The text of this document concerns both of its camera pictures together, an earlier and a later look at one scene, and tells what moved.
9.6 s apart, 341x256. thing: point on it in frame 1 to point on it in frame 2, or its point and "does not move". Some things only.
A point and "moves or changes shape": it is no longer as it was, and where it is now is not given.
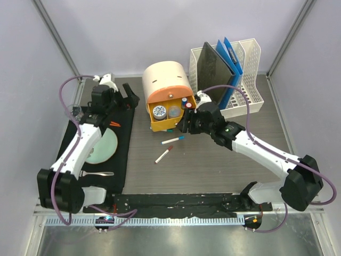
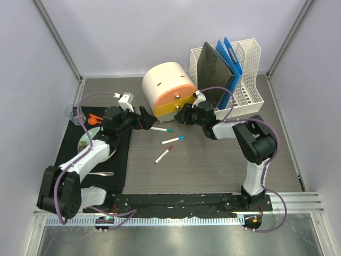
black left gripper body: (118, 102) to (129, 120)
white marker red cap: (169, 148) does not move
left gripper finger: (131, 101) to (147, 120)
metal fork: (82, 173) does not move
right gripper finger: (183, 124) to (183, 116)
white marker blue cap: (179, 138) does not move
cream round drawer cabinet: (165, 84) moves or changes shape
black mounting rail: (155, 205) does not move
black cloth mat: (106, 166) does not move
